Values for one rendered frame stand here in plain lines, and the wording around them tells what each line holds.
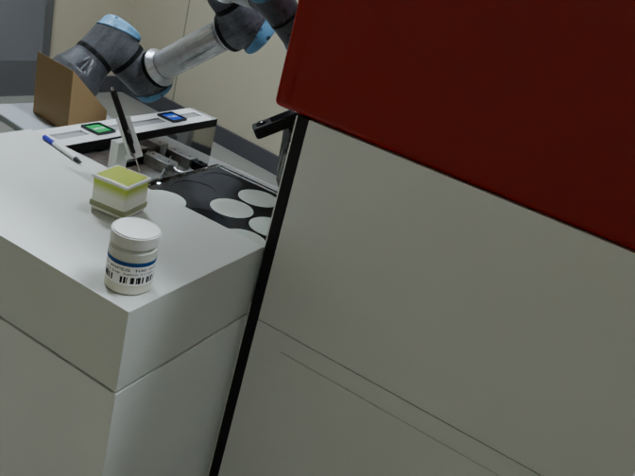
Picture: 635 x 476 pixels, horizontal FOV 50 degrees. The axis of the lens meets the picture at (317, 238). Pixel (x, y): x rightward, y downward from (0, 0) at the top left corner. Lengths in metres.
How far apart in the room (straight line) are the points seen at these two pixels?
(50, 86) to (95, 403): 1.17
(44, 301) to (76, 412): 0.18
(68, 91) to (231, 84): 2.74
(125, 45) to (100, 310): 1.19
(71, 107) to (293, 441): 1.13
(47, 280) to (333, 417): 0.57
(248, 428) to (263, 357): 0.17
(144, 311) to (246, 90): 3.63
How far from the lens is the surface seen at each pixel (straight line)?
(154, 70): 2.09
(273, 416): 1.38
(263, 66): 4.47
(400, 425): 1.25
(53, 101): 2.09
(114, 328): 1.03
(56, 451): 1.26
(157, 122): 1.83
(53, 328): 1.13
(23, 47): 4.95
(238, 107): 4.63
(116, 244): 1.00
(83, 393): 1.14
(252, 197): 1.62
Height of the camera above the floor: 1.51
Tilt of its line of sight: 24 degrees down
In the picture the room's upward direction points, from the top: 16 degrees clockwise
